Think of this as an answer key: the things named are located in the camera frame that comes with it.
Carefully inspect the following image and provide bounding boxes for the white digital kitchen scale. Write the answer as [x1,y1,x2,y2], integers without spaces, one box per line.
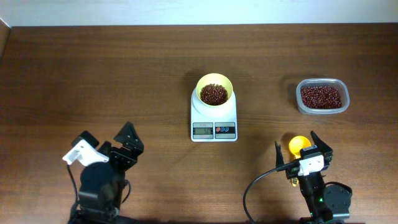
[190,88,238,142]

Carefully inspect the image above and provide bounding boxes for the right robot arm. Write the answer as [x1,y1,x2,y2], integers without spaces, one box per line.
[275,131,353,224]

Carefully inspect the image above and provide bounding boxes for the yellow plastic bowl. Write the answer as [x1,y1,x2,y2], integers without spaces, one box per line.
[195,73,233,107]

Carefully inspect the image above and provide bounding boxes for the clear plastic container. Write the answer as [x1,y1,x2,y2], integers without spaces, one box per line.
[296,78,350,115]

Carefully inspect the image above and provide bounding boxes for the red beans in container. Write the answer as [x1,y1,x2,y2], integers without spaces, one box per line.
[300,86,342,110]

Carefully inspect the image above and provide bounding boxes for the red beans in bowl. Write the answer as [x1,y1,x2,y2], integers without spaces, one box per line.
[200,83,228,106]

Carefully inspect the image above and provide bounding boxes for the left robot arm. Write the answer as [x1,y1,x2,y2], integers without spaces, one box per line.
[62,121,144,224]

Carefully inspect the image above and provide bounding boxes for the yellow measuring scoop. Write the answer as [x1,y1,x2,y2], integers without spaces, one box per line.
[288,135,312,187]

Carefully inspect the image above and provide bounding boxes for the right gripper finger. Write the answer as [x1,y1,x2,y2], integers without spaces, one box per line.
[274,141,285,170]
[310,131,333,159]

